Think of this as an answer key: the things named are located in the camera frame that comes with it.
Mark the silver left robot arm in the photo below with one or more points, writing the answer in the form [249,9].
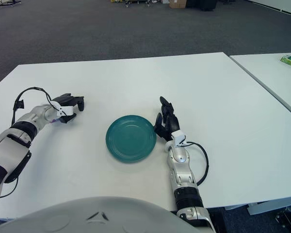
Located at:
[4,150]

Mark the black cabinet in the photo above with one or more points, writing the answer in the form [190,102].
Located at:
[208,4]

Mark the black floor stand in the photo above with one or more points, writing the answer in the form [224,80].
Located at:
[9,3]

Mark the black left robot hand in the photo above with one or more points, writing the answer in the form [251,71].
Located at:
[65,99]

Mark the black equipment base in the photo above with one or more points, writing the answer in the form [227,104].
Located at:
[287,218]

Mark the wheeled metal cart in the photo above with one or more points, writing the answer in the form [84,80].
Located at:
[138,2]

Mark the brown cardboard box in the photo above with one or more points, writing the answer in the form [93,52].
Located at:
[177,3]

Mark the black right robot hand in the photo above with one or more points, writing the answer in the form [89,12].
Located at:
[169,121]

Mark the teal green plate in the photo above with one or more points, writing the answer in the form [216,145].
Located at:
[131,140]

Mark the silver robot torso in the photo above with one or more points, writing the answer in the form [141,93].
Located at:
[87,218]

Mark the white table frame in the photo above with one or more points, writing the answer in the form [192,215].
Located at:
[269,205]

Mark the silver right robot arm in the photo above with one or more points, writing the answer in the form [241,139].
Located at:
[182,170]

